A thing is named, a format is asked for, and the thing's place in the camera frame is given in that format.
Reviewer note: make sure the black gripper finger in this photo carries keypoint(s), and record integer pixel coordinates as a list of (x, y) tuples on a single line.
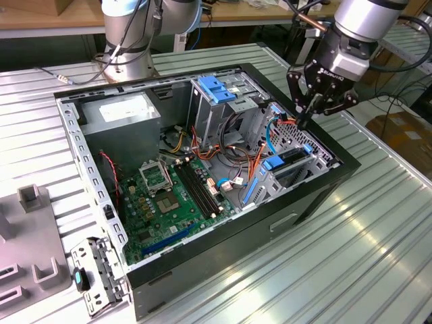
[(344, 99), (295, 87)]

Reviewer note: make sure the hard disk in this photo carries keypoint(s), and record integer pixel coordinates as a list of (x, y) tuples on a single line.
[(271, 164)]

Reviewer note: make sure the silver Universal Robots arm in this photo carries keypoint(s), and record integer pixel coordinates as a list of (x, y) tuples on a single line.
[(125, 64)]

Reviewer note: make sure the grey metal disk bay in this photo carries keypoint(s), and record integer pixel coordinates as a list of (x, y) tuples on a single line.
[(290, 182)]

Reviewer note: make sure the brown cardboard box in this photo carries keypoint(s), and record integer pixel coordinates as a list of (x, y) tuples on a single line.
[(405, 135)]

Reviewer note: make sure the metal slat side table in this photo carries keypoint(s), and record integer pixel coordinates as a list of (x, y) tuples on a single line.
[(401, 44)]

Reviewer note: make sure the blue plastic drive latch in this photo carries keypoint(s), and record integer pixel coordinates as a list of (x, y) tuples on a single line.
[(212, 89)]

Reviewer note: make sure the grey optical drive cage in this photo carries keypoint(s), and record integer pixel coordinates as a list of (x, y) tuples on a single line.
[(206, 118)]

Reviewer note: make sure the wooden desk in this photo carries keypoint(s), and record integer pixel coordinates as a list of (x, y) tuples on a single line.
[(236, 13)]

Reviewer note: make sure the silver metal cylinder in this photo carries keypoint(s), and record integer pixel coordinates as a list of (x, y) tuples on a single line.
[(427, 20)]

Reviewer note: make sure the black RAM slot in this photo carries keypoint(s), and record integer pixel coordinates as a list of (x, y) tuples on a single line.
[(208, 189), (202, 189), (190, 189), (196, 189)]

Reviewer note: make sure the black open PC case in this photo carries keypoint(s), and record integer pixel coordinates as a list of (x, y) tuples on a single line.
[(236, 243)]

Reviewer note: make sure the CPU socket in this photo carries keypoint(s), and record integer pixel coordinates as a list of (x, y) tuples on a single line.
[(167, 202)]

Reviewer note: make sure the grey power supply unit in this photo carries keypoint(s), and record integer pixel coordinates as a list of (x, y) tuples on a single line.
[(125, 141)]

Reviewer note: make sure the blue expansion slot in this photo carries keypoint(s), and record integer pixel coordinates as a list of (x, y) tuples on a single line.
[(168, 240)]

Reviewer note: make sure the green motherboard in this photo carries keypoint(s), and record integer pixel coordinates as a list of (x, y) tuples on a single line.
[(158, 233)]

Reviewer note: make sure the black case rim clip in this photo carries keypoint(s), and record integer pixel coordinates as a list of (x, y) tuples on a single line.
[(107, 211)]

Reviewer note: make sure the cardboard box on desk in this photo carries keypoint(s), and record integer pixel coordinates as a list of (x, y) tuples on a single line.
[(50, 5)]

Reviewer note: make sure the grey parts rack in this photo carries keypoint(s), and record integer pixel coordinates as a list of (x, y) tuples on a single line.
[(30, 236)]

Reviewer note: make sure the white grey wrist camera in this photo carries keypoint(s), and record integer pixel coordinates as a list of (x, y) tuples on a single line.
[(351, 65)]

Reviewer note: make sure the metal expansion bracket plate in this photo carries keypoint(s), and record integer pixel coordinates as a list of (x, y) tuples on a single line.
[(79, 253)]

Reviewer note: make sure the black blue bracket latch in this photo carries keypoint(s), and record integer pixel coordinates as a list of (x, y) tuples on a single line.
[(79, 278)]

